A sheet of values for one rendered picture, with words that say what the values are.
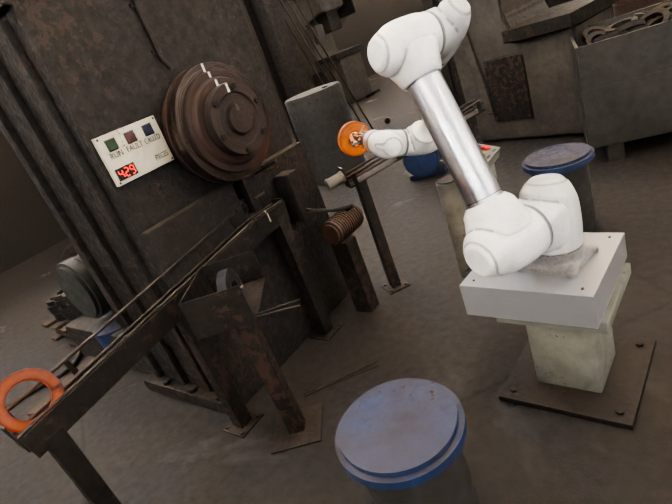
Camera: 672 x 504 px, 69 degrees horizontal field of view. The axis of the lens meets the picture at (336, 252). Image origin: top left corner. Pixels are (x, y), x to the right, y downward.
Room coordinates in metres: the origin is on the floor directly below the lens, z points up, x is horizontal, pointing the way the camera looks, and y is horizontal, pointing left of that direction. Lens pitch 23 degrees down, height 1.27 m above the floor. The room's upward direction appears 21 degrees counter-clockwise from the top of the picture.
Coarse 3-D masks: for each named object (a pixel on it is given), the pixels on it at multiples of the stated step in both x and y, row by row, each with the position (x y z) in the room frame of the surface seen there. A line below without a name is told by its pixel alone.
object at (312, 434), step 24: (216, 264) 1.63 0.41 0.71; (240, 264) 1.62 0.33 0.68; (192, 288) 1.50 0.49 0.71; (216, 288) 1.63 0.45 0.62; (240, 288) 1.35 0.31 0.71; (192, 312) 1.38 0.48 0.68; (216, 312) 1.37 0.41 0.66; (240, 312) 1.36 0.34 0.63; (240, 336) 1.49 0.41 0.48; (264, 360) 1.49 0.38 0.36; (264, 384) 1.49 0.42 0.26; (288, 408) 1.49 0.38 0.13; (312, 408) 1.59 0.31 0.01; (288, 432) 1.51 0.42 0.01; (312, 432) 1.46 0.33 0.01
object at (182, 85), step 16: (208, 64) 2.07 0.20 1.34; (224, 64) 2.13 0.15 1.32; (192, 80) 2.00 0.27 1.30; (176, 96) 1.93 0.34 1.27; (176, 112) 1.91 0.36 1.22; (176, 128) 1.89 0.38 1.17; (176, 144) 1.93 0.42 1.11; (192, 144) 1.91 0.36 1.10; (192, 160) 1.90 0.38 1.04; (208, 176) 1.98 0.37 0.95; (224, 176) 1.96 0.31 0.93; (240, 176) 2.02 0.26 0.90
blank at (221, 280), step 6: (222, 270) 1.45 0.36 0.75; (228, 270) 1.45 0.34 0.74; (234, 270) 1.50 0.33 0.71; (222, 276) 1.41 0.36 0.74; (228, 276) 1.43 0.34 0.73; (234, 276) 1.47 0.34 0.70; (216, 282) 1.40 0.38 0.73; (222, 282) 1.39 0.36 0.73; (228, 282) 1.41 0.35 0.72; (234, 282) 1.46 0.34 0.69; (240, 282) 1.50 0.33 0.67; (222, 288) 1.38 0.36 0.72
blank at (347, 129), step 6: (342, 126) 2.20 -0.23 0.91; (348, 126) 2.17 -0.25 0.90; (354, 126) 2.18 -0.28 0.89; (360, 126) 2.18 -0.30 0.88; (366, 126) 2.19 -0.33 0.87; (342, 132) 2.17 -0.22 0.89; (348, 132) 2.17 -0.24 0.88; (342, 138) 2.17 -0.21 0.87; (348, 138) 2.17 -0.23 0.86; (342, 144) 2.17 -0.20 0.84; (348, 144) 2.17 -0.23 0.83; (342, 150) 2.18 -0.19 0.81; (348, 150) 2.17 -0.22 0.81; (354, 150) 2.18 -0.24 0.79; (360, 150) 2.18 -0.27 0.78; (366, 150) 2.19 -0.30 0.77
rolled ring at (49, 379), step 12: (24, 372) 1.34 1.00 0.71; (36, 372) 1.35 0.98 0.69; (48, 372) 1.36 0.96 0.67; (0, 384) 1.30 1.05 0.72; (12, 384) 1.31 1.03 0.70; (48, 384) 1.34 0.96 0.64; (60, 384) 1.35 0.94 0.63; (0, 396) 1.28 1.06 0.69; (0, 408) 1.26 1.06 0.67; (0, 420) 1.24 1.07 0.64; (12, 420) 1.25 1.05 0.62; (24, 420) 1.26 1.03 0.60
